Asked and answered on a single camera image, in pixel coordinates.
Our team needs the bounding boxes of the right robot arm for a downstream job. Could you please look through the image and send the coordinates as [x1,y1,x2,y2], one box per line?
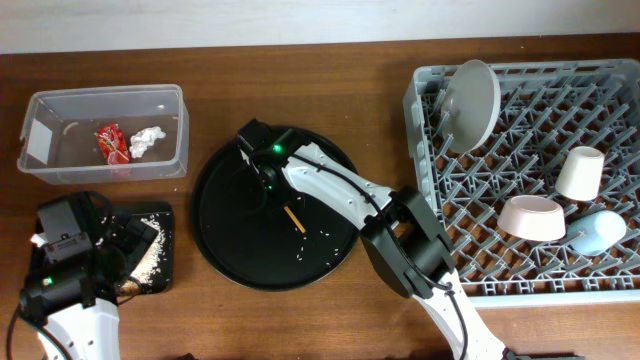
[238,119,520,360]

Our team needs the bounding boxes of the grey plate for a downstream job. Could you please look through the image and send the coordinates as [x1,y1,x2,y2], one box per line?
[440,60,501,153]

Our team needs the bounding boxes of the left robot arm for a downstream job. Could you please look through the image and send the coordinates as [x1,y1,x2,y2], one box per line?
[16,191,158,359]

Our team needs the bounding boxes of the white napkin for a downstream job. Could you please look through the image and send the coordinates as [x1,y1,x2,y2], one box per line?
[129,126,166,158]

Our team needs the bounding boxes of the white cup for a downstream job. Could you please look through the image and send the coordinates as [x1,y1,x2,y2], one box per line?
[555,146,605,201]

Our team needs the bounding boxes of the red snack wrapper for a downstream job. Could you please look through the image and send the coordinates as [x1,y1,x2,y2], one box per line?
[94,123,131,165]

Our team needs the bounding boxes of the rice and pasta leftovers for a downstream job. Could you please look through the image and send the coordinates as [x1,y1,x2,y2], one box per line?
[119,215,166,296]

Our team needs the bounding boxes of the wooden chopstick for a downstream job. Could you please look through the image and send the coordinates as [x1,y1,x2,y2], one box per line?
[284,205,306,234]

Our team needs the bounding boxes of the clear plastic bin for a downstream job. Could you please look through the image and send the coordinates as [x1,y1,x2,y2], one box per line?
[17,84,189,185]

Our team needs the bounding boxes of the grey dishwasher rack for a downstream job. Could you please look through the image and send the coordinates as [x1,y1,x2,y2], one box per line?
[403,59,639,308]

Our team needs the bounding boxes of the light blue cup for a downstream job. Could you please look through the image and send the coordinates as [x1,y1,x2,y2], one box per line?
[566,210,627,256]

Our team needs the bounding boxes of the black rectangular tray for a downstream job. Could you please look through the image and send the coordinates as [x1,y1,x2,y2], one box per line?
[29,201,175,296]

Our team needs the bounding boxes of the white bowl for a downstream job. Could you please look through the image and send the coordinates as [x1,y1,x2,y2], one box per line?
[497,195,566,242]

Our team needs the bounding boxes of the round black serving tray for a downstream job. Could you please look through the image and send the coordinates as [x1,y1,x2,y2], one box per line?
[191,140,358,291]

